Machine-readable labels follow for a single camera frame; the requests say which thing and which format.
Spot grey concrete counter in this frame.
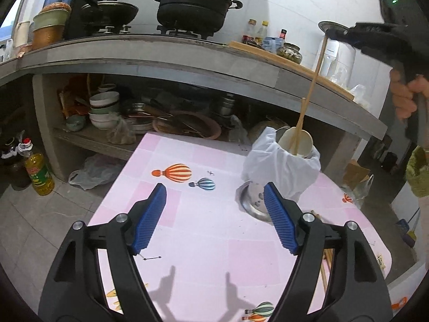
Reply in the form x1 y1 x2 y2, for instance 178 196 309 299
0 34 389 182

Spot stack of ceramic bowls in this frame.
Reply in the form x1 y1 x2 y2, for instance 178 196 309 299
88 92 120 131

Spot black wok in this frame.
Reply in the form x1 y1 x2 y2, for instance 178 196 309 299
76 0 139 29

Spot stack of steel pots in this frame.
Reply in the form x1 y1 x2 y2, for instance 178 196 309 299
211 93 237 118

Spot beige sack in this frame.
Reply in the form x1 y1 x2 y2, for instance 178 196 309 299
250 119 279 138

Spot steel basin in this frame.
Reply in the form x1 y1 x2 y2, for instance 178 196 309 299
318 21 349 36

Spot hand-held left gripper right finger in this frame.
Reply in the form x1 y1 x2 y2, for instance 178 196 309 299
263 182 393 322

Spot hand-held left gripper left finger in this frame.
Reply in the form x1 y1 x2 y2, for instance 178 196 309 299
38 183 167 322

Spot gas stove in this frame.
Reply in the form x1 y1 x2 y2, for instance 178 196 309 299
90 23 212 39

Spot woven basket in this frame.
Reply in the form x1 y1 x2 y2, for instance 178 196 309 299
42 2 72 14

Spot dark sauce bottle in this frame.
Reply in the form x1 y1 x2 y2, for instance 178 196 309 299
242 19 257 45

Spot black pot with steel lid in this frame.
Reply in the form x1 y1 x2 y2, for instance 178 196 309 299
152 0 243 39

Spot orange packets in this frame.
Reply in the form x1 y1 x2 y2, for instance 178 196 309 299
58 77 89 118

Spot black bin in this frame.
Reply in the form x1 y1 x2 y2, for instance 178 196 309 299
382 152 398 171

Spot cooking oil bottle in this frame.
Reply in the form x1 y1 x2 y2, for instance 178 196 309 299
18 137 55 196

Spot stack of steel plates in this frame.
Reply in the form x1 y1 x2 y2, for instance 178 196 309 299
122 102 158 135

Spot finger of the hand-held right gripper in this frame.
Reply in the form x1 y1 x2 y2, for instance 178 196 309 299
323 23 364 51

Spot white air fryer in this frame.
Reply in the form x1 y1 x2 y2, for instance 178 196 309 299
317 37 356 86

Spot brown ceramic pot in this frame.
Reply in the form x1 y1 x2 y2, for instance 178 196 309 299
31 23 66 51

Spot blue packet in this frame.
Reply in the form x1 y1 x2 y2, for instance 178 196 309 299
262 36 284 54

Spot person's right forearm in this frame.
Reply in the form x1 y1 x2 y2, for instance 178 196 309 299
405 146 429 198

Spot white plastic bag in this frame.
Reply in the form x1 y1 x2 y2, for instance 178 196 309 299
69 153 124 191

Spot glass pickle jar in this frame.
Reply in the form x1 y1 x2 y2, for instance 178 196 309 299
276 42 303 65

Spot patterned ceramic utensil cup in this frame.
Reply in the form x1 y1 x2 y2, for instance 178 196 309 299
250 181 269 208

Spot white jar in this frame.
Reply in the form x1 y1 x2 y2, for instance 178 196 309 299
13 21 31 48

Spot yellow cap bottle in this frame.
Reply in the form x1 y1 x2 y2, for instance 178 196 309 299
256 21 269 46

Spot blue dustpan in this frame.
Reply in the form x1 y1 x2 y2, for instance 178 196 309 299
397 218 418 247

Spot steel dish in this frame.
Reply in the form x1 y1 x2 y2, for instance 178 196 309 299
238 180 273 224

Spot teal bowl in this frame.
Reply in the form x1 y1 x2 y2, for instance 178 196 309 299
65 114 86 132

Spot wooden cutting board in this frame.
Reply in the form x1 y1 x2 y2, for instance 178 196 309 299
228 40 356 101

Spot white ceramic spoon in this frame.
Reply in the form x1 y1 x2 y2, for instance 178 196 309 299
278 127 314 158

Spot clear plastic bag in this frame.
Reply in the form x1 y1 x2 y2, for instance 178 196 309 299
349 84 372 108

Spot cardboard box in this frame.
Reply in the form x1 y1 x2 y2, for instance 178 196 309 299
343 159 372 192

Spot person's right hand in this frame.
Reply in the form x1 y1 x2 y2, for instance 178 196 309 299
389 69 429 120

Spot pink basin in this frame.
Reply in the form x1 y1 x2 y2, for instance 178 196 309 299
152 110 222 140

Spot clear bag of food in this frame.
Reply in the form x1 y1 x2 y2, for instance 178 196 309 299
106 114 136 145

